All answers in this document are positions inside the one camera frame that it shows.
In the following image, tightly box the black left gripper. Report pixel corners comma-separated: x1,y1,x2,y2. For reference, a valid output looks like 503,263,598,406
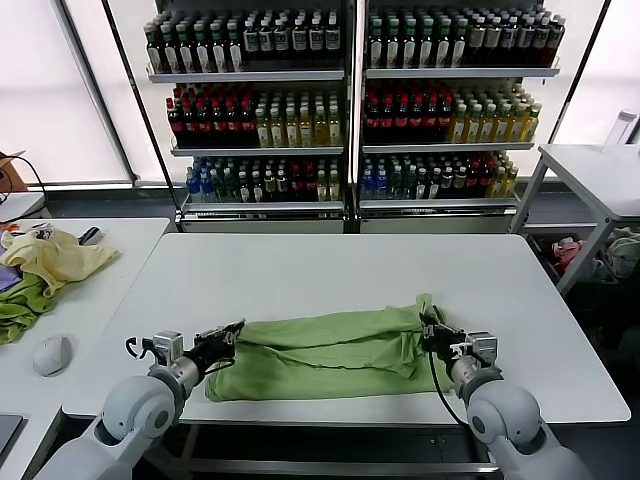
192,319,246,369

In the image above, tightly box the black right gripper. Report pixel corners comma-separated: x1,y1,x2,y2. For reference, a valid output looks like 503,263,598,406
419,305,469,361

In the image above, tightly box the light green t-shirt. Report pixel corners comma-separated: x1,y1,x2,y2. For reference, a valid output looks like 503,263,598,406
203,293,454,402

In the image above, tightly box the pink garment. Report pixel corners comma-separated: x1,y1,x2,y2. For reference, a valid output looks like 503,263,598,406
549,238,586,274

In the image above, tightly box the dark storage bin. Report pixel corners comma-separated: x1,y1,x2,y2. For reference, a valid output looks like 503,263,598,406
524,232,621,314

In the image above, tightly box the white computer mouse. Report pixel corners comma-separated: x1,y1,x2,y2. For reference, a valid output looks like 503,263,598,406
32,335,74,378

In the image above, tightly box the pale yellow garment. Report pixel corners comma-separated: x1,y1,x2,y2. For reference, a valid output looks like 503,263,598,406
0,228,122,297

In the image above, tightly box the yellow drink bottle green cap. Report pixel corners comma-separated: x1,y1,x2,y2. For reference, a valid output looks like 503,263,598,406
511,102,526,145
299,107,314,148
496,102,512,145
256,107,271,148
284,107,300,148
452,102,469,145
524,102,541,144
313,107,329,148
270,107,285,148
327,107,343,148
482,102,498,145
467,102,483,145

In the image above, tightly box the cola bottle red cap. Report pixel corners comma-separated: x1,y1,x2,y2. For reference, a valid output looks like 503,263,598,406
423,97,439,145
212,98,228,147
364,97,380,145
167,98,184,147
197,98,214,147
438,97,454,145
394,97,410,145
227,98,243,147
242,98,258,147
182,98,199,147
379,97,395,145
409,97,425,145

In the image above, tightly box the white grey garment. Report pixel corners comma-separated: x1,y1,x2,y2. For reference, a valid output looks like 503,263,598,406
594,227,640,284

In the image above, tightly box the green crumpled cloth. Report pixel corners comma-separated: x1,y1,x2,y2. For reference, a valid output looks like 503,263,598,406
0,272,54,346

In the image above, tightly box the grey metal side table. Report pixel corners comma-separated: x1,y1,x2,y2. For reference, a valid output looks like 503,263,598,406
509,143,640,300

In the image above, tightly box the purple cloth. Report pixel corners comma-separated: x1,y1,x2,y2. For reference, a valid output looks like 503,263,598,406
0,264,24,294

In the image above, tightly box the black metal pole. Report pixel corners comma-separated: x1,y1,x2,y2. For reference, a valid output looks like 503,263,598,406
101,0,184,234
547,0,614,149

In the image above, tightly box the dark grey laptop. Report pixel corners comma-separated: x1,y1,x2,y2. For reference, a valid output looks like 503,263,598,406
0,413,26,459

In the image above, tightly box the metal drink shelf rack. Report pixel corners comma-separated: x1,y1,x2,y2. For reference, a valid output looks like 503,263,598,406
144,0,359,235
357,0,564,235

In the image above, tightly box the cardboard box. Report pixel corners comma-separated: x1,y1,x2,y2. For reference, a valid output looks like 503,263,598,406
0,150,29,194

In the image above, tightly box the tea bottle green cap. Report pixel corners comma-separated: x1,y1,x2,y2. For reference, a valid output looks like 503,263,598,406
211,22,228,74
434,19,451,71
146,24,163,75
384,19,401,71
451,19,468,71
401,19,418,71
417,19,434,71
227,21,245,74
195,23,212,75
162,24,179,75
368,19,385,71
178,23,196,75

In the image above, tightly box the dark drink bottle pale label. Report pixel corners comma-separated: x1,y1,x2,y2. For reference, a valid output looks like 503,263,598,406
548,18,565,68
501,18,518,69
467,18,485,69
484,18,502,69
533,18,550,69
517,18,534,69

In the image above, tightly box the dark bottle black white label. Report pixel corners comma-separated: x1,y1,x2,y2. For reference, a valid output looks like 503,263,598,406
244,19,261,64
292,18,309,64
275,19,292,64
259,19,276,64
325,17,342,64
308,18,325,64

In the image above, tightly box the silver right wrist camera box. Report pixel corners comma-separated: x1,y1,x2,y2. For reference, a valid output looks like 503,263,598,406
464,330,500,369

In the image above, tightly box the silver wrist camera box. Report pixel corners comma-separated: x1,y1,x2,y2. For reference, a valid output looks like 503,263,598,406
464,330,500,369
152,330,185,364

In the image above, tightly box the black sleeved wire cable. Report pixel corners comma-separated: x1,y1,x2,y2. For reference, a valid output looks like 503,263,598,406
427,349,476,426

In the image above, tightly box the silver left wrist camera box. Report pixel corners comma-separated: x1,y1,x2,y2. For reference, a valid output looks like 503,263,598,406
152,330,185,364

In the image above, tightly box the short black hooked cable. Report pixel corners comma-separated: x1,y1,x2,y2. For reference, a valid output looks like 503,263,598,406
124,337,156,361

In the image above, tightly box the grey work table frame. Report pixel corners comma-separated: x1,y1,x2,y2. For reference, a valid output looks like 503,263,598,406
169,423,501,476

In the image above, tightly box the thin black cable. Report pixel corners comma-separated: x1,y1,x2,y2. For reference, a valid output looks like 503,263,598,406
0,154,54,219

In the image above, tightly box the grey window frame post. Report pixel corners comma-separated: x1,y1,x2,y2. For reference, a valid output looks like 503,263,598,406
49,0,139,189

